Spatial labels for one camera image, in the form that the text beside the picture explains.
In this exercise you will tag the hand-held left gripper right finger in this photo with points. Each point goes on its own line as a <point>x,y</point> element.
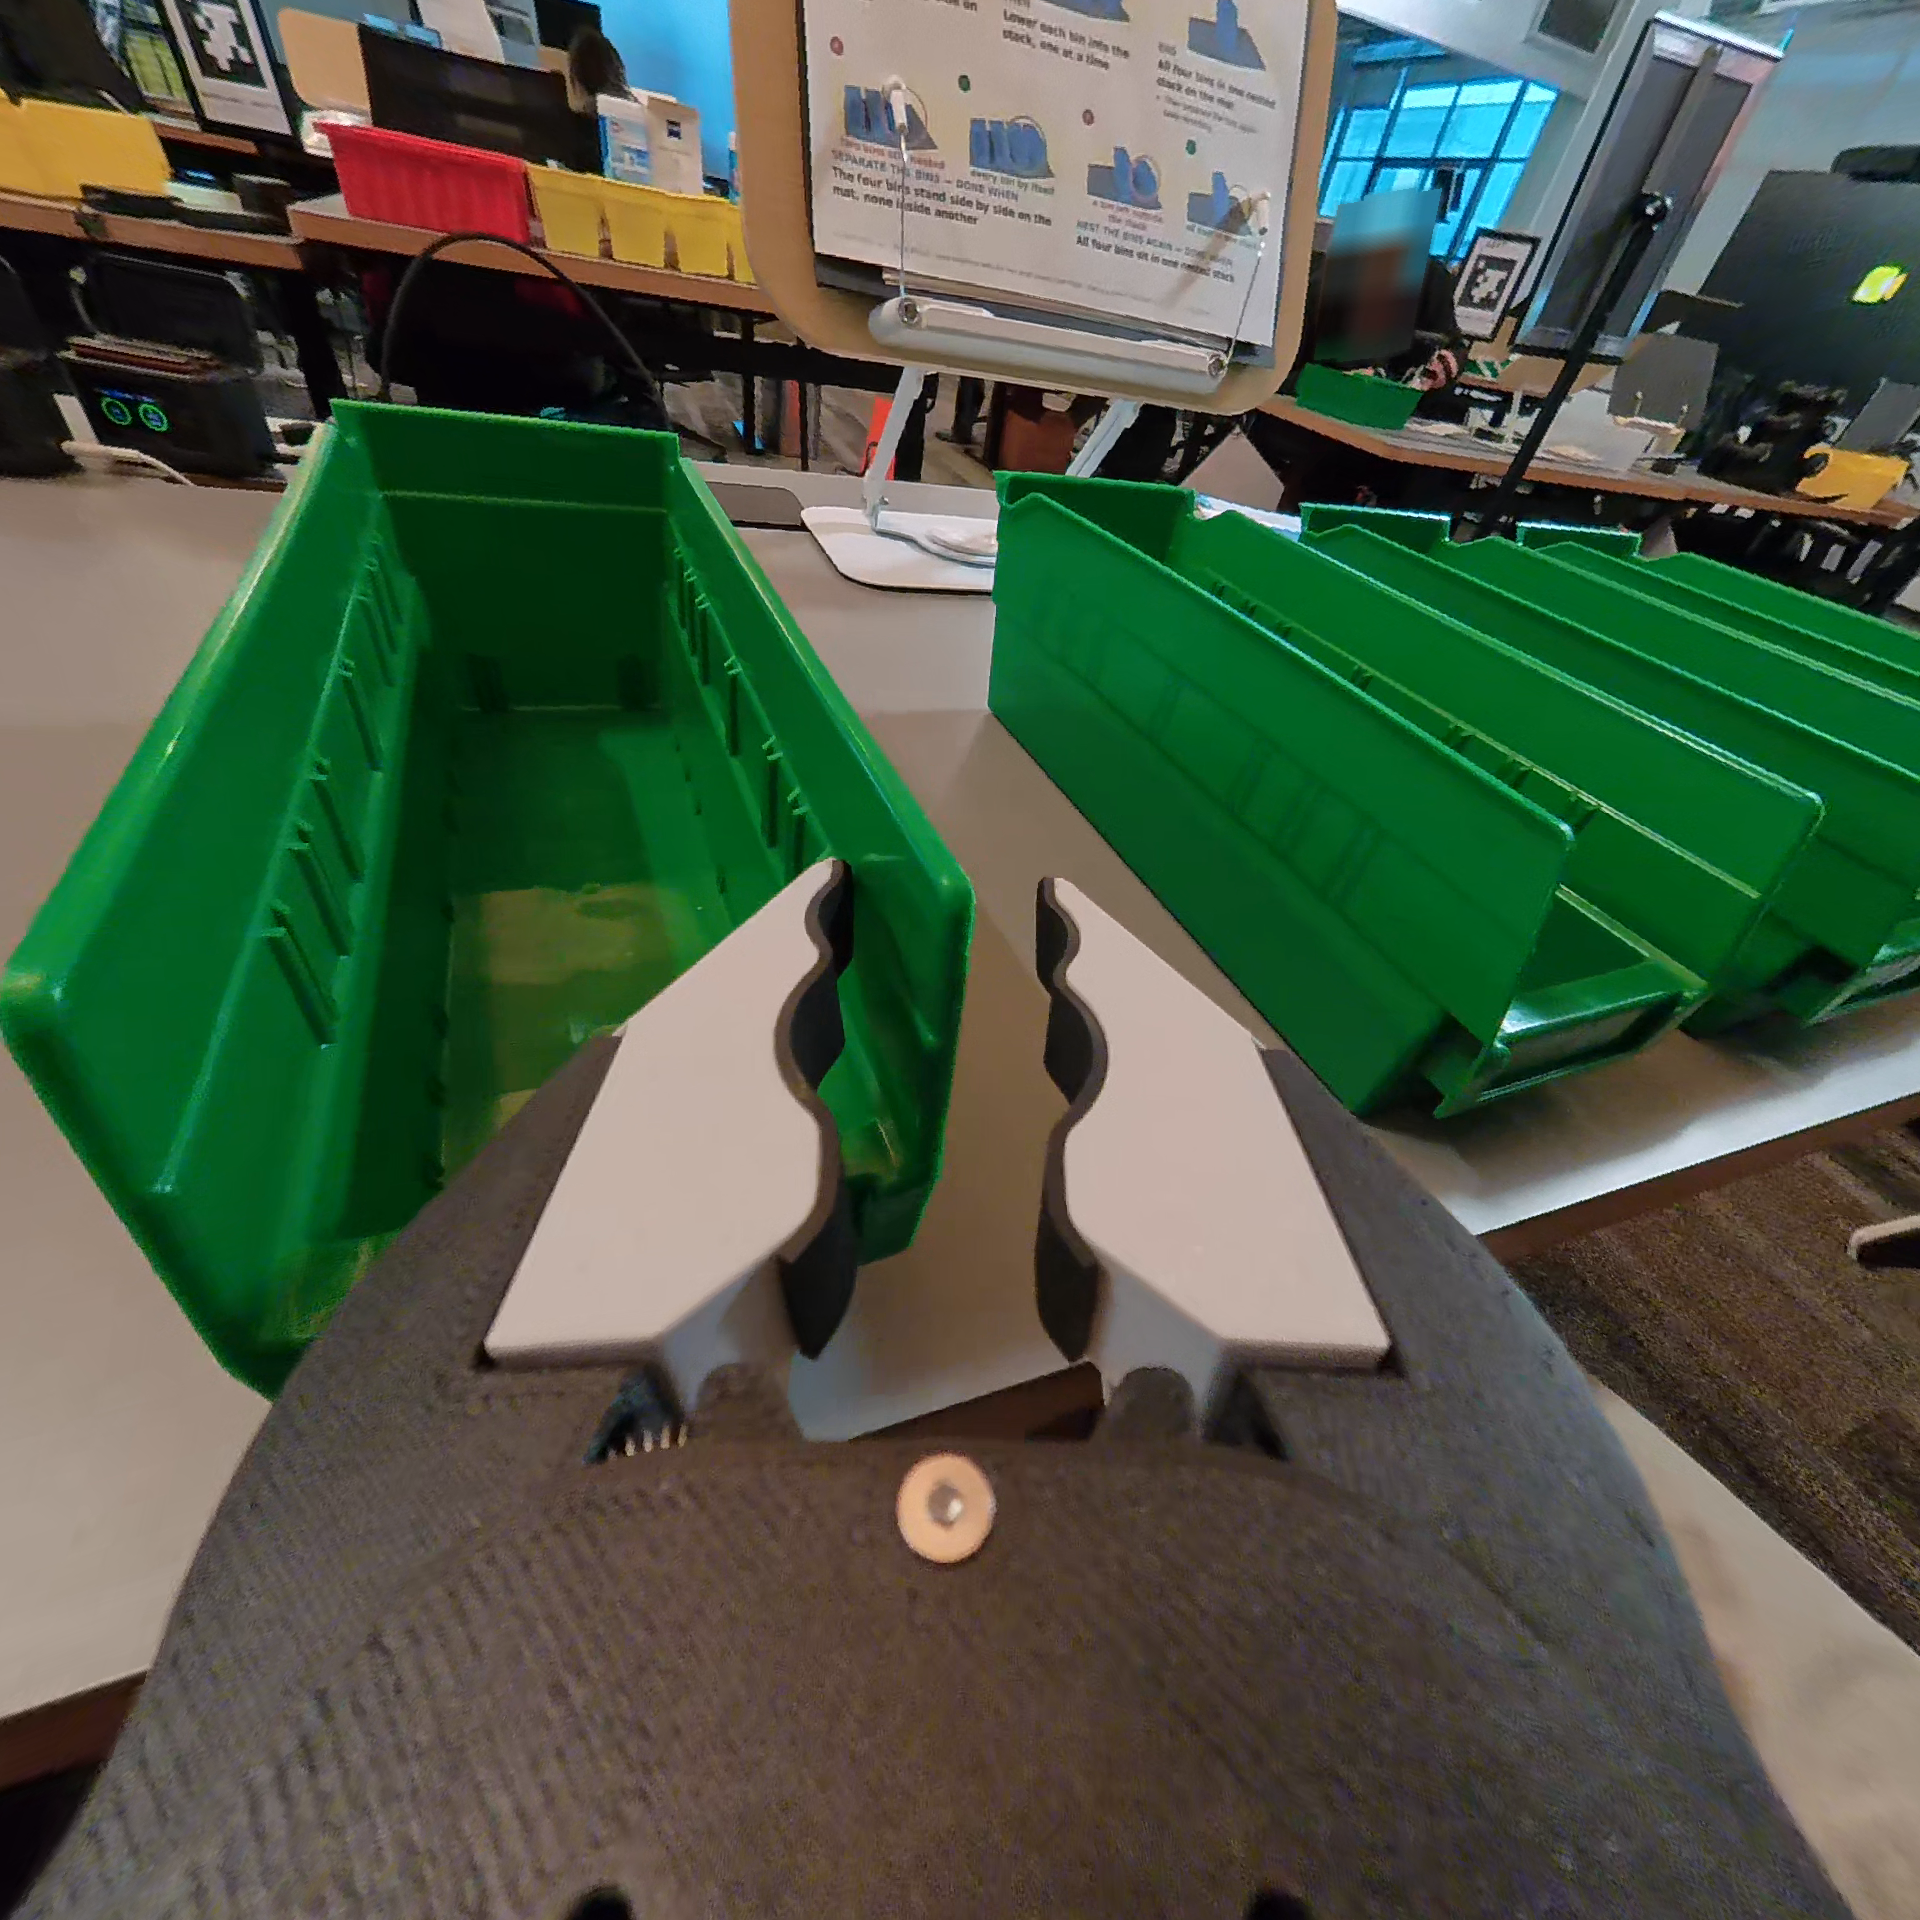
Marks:
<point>1214,1214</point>

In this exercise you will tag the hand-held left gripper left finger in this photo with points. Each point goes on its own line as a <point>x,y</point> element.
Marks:
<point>674,1200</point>

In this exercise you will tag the green plastic bin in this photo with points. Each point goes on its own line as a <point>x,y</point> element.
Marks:
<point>1875,809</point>
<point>148,1050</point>
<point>1275,838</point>
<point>1651,779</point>

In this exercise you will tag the grey desk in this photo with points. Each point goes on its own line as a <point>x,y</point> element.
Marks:
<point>914,704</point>

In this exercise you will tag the small green bin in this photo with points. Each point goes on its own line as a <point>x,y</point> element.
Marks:
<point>1357,402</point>

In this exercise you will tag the wooden table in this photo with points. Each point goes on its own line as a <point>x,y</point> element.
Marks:
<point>1576,469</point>

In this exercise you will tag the black monitor pole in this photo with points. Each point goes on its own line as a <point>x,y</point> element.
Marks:
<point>1560,374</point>

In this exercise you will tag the long wooden workbench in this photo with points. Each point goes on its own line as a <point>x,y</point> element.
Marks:
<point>660,288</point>

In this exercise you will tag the small yellow bin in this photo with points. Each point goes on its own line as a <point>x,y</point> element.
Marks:
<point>638,224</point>
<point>744,246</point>
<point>566,211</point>
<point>701,235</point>

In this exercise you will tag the black-white marker sign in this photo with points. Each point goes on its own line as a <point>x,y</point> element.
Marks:
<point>225,44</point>
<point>1499,284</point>

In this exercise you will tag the yellow object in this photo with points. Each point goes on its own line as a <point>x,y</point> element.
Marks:
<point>1860,480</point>

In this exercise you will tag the white document stand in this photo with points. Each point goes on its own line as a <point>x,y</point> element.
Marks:
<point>773,224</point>

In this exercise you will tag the large red bin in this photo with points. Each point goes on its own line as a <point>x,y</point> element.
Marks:
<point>428,187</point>

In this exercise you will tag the white carton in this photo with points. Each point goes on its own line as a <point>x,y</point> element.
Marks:
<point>674,141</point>

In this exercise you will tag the large black television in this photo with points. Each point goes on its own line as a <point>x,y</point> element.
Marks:
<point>1800,299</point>

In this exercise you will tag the grey pole-mounted monitor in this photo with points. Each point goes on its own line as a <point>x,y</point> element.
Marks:
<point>1634,181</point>

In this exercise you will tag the black computer monitor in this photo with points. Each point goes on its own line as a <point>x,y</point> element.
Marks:
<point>464,99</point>

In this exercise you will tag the printed instruction sheet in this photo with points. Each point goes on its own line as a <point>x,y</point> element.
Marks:
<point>1050,89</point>

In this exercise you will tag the large yellow bin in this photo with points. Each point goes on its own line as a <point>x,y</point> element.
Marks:
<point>83,149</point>

